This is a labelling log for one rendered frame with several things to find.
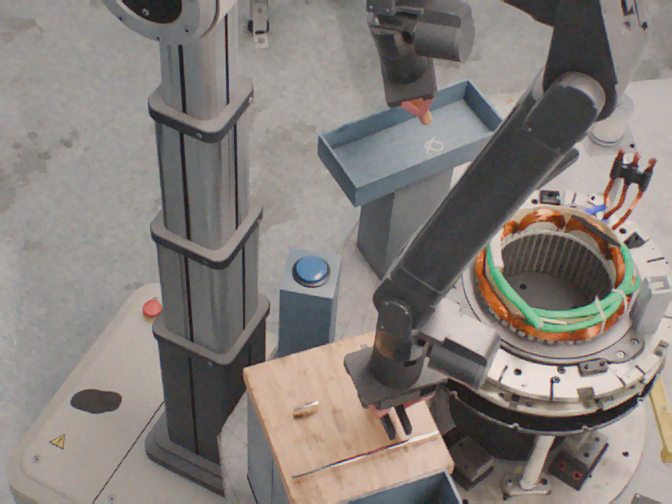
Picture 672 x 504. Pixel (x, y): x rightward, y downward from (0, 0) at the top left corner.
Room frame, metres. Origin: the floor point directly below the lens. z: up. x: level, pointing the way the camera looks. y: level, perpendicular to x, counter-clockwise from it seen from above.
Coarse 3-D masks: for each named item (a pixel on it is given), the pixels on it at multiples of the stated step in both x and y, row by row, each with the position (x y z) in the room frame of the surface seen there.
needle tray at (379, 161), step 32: (448, 96) 1.28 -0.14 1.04; (480, 96) 1.27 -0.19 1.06; (352, 128) 1.19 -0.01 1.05; (384, 128) 1.22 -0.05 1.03; (416, 128) 1.23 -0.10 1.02; (448, 128) 1.23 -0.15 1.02; (480, 128) 1.24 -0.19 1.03; (352, 160) 1.16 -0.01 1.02; (384, 160) 1.16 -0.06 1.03; (416, 160) 1.17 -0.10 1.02; (448, 160) 1.15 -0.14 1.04; (352, 192) 1.08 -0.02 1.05; (384, 192) 1.10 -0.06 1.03; (416, 192) 1.15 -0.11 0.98; (384, 224) 1.14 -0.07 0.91; (416, 224) 1.15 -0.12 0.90; (384, 256) 1.13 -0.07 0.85
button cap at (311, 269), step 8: (312, 256) 0.97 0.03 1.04; (304, 264) 0.95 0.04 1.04; (312, 264) 0.96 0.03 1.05; (320, 264) 0.96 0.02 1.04; (296, 272) 0.95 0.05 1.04; (304, 272) 0.94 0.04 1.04; (312, 272) 0.94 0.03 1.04; (320, 272) 0.94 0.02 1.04; (304, 280) 0.93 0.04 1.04; (312, 280) 0.93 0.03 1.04; (320, 280) 0.94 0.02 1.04
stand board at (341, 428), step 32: (320, 352) 0.81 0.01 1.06; (256, 384) 0.76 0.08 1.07; (288, 384) 0.76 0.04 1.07; (320, 384) 0.77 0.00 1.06; (352, 384) 0.77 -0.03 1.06; (288, 416) 0.72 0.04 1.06; (320, 416) 0.72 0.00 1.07; (352, 416) 0.73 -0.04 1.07; (416, 416) 0.73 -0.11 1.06; (288, 448) 0.68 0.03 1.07; (320, 448) 0.68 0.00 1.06; (352, 448) 0.68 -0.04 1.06; (416, 448) 0.69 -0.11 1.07; (288, 480) 0.64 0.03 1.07; (320, 480) 0.64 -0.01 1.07; (352, 480) 0.64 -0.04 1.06; (384, 480) 0.65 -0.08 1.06
